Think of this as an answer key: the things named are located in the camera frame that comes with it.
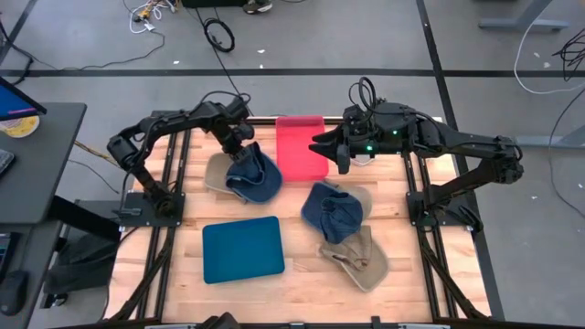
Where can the red translucent plastic bin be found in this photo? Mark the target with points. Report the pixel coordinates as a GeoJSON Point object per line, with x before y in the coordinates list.
{"type": "Point", "coordinates": [297, 151]}

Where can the black desk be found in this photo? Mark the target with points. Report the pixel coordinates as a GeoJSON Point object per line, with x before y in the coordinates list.
{"type": "Point", "coordinates": [41, 160]}

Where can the person's shoe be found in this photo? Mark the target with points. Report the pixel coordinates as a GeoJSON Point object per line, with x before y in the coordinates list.
{"type": "Point", "coordinates": [258, 6]}

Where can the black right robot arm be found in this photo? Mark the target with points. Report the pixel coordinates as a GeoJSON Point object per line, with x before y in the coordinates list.
{"type": "Point", "coordinates": [471, 137]}

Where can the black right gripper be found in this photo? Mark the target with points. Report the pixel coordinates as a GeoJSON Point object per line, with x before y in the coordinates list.
{"type": "Point", "coordinates": [384, 128]}

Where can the black box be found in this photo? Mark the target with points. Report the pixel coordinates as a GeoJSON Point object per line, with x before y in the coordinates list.
{"type": "Point", "coordinates": [215, 3]}

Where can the black rounded object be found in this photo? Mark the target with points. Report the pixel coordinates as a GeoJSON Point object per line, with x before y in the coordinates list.
{"type": "Point", "coordinates": [219, 322]}

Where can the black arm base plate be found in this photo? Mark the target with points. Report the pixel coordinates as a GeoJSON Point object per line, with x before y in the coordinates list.
{"type": "Point", "coordinates": [416, 219]}
{"type": "Point", "coordinates": [137, 215]}

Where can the black bag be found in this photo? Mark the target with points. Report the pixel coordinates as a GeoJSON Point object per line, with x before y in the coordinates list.
{"type": "Point", "coordinates": [82, 269]}

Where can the black keyboard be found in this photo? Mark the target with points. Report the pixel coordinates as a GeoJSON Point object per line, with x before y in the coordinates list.
{"type": "Point", "coordinates": [4, 162]}

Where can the grey desk foot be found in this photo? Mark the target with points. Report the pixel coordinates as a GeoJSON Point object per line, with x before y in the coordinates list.
{"type": "Point", "coordinates": [539, 141]}
{"type": "Point", "coordinates": [521, 23]}

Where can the computer monitor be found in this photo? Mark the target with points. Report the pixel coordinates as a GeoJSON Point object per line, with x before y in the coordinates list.
{"type": "Point", "coordinates": [13, 102]}

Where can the yellow round disc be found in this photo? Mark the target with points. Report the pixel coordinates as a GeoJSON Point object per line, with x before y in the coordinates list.
{"type": "Point", "coordinates": [23, 128]}

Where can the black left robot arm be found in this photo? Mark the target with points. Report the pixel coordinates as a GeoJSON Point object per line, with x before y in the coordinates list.
{"type": "Point", "coordinates": [173, 121]}

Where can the black computer mouse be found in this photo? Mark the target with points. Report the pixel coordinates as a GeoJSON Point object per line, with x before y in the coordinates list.
{"type": "Point", "coordinates": [13, 292]}

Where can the white plant pot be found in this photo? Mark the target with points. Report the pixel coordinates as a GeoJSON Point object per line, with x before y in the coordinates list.
{"type": "Point", "coordinates": [363, 160]}

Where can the black aluminium table frame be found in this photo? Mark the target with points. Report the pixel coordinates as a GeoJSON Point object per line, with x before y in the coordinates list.
{"type": "Point", "coordinates": [491, 283]}

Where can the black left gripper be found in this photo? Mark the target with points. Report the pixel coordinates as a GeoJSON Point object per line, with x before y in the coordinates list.
{"type": "Point", "coordinates": [235, 134]}

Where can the dark blue denim cap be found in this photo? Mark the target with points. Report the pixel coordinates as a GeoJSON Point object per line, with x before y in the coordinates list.
{"type": "Point", "coordinates": [331, 212]}
{"type": "Point", "coordinates": [256, 178]}

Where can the blue translucent plastic bin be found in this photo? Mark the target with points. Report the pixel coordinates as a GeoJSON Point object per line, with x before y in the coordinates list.
{"type": "Point", "coordinates": [242, 251]}

